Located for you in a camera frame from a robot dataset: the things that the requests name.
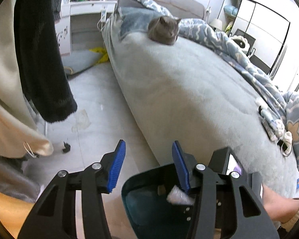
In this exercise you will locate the clear plastic wrapper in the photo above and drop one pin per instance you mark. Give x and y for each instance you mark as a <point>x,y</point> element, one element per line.
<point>175,196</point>

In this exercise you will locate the white dressing table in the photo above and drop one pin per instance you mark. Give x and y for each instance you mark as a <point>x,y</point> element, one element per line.
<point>87,17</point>

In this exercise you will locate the small black floor object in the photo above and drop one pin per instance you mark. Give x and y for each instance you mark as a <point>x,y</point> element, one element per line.
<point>66,147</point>

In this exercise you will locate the grey cat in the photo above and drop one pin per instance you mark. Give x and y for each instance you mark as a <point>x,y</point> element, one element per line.
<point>164,31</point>

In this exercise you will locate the dark blue trash bin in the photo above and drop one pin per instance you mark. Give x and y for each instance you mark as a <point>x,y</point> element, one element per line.
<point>144,204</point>

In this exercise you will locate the white power strip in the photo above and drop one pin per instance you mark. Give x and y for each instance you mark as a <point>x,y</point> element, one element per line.
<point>103,16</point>

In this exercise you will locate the cream coat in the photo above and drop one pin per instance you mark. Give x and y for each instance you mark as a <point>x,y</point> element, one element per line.
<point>5,79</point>

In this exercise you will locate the grey floor cushion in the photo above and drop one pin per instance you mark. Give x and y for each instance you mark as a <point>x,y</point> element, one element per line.
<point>79,61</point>

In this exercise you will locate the white wardrobe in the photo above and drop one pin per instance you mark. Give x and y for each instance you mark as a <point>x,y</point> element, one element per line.
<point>261,29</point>

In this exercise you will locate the yellow plastic bag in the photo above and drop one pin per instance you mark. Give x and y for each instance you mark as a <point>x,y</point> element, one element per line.
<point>101,54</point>

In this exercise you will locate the blue-grey pillow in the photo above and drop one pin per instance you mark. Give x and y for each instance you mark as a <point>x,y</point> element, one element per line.
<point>134,22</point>

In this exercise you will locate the bed with grey-green blanket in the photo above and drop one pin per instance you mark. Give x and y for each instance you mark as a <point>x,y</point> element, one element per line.
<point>189,92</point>

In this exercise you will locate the blue patterned duvet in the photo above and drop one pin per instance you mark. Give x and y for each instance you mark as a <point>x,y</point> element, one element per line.
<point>241,54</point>

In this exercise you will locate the grey garment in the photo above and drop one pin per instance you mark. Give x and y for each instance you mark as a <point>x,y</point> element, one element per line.
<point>10,176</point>

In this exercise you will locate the open shelf with items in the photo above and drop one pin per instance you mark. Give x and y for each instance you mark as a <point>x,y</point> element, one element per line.
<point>230,11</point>

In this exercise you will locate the black fuzzy coat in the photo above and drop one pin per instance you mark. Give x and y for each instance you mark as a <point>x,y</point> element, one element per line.
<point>42,54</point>

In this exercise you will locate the person's right hand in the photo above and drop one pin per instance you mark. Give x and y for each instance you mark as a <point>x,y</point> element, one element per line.
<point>279,204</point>

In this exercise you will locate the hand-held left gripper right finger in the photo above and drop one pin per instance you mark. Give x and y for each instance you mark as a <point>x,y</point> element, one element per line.
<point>180,169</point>

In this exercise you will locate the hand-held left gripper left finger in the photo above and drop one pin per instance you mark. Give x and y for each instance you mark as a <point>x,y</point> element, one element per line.
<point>117,165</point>

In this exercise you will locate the person's right forearm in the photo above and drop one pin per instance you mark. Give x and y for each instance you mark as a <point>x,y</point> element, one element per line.
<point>297,214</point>

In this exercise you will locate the white table lamp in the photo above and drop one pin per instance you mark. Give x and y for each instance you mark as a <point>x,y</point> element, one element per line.
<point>216,24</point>

